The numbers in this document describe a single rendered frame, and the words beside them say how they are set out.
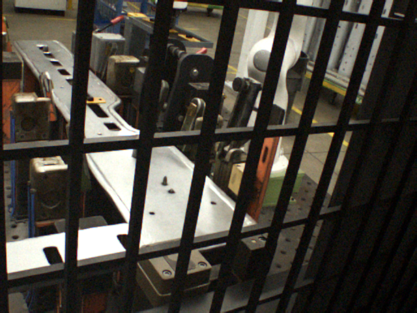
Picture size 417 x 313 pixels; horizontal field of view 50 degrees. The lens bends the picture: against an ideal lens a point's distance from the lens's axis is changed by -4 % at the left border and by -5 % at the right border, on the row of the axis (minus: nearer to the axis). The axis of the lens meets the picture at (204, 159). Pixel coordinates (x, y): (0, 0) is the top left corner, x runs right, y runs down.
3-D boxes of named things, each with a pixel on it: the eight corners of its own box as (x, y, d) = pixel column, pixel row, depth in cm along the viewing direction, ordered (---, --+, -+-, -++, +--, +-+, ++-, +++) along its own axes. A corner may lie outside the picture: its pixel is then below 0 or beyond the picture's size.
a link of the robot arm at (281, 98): (290, 108, 152) (301, 37, 142) (273, 124, 137) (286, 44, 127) (256, 100, 157) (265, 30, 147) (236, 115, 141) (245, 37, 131)
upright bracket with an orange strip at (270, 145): (221, 305, 106) (272, 103, 85) (225, 304, 107) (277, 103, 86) (227, 313, 104) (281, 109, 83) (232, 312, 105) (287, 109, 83)
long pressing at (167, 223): (3, 41, 172) (3, 37, 172) (60, 42, 184) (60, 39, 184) (154, 263, 71) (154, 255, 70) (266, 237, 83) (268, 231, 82)
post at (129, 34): (113, 121, 193) (124, 17, 175) (129, 120, 197) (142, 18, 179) (119, 128, 188) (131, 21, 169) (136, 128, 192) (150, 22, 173)
